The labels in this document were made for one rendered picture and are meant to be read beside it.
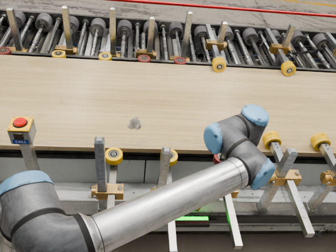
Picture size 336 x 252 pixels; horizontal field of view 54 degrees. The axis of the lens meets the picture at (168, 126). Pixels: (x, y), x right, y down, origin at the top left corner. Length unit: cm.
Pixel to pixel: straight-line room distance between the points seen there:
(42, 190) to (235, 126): 56
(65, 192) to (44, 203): 99
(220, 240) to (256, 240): 25
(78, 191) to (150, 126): 49
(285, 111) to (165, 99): 67
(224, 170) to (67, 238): 41
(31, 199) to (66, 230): 11
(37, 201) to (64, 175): 99
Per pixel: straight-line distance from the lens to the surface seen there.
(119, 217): 73
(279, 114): 189
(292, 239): 254
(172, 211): 78
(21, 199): 76
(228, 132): 98
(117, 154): 149
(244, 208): 166
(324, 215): 182
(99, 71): 197
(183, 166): 165
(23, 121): 120
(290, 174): 150
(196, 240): 232
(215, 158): 153
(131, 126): 160
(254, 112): 106
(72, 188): 174
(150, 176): 170
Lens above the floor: 203
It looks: 44 degrees down
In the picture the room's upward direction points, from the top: 8 degrees clockwise
